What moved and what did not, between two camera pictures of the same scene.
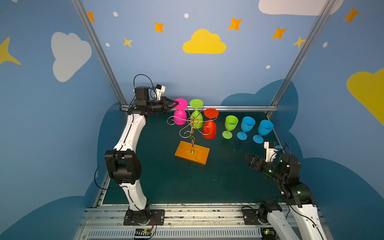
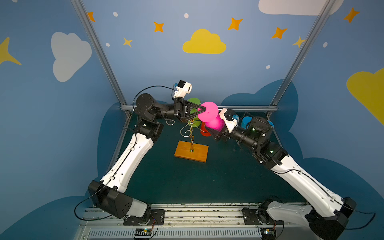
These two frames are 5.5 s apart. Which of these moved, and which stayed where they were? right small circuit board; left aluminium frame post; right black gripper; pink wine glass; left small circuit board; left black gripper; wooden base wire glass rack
Moved: right black gripper; left black gripper; pink wine glass
Stayed: right small circuit board; left small circuit board; left aluminium frame post; wooden base wire glass rack
